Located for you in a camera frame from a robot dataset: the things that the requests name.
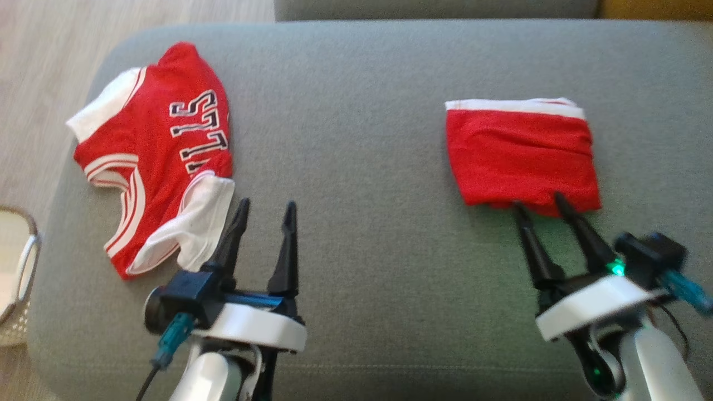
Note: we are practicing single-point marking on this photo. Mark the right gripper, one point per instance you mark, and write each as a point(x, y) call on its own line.
point(596, 306)

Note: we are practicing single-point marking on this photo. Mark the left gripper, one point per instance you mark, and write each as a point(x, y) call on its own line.
point(250, 326)

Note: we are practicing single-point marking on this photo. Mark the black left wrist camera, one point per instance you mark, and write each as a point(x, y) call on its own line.
point(184, 295)

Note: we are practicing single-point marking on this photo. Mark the large grey sofa ottoman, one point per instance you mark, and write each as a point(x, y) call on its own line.
point(356, 167)

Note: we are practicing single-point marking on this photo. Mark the grey sofa seat cushion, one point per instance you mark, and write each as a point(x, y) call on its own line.
point(434, 8)

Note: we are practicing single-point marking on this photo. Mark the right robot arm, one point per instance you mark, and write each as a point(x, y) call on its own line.
point(657, 362)

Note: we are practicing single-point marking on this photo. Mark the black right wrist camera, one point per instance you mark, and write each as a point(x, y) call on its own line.
point(654, 253)

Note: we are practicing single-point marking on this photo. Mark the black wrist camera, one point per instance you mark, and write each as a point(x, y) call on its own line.
point(654, 253)
point(184, 295)

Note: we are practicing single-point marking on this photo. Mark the white laundry basket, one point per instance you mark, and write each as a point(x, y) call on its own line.
point(16, 278)

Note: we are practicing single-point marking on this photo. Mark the yellow sofa back cushion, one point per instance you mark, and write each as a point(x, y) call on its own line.
point(657, 8)

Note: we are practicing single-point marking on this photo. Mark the red jersey with black lettering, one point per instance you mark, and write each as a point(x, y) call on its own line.
point(161, 156)

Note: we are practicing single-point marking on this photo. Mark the red shorts with white trim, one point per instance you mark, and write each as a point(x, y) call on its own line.
point(518, 156)

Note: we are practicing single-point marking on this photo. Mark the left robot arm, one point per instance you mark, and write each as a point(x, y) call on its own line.
point(209, 376)

